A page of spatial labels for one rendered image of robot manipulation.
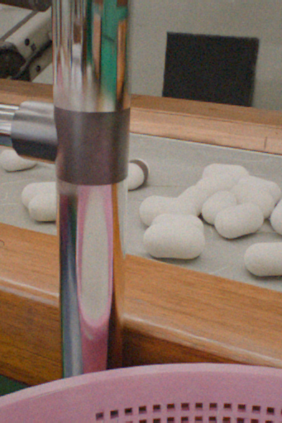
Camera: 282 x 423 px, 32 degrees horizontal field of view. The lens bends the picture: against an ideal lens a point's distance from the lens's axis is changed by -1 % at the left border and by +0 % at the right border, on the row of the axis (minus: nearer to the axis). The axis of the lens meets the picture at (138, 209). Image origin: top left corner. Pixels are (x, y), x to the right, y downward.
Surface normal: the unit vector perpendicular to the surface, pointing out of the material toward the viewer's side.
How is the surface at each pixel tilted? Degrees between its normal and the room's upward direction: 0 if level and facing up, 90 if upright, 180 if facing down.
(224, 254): 0
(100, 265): 90
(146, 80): 90
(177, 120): 45
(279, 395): 75
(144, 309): 0
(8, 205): 0
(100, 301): 90
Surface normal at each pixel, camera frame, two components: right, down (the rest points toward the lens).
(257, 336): 0.04, -0.92
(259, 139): -0.25, -0.41
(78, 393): 0.35, 0.12
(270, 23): -0.37, 0.35
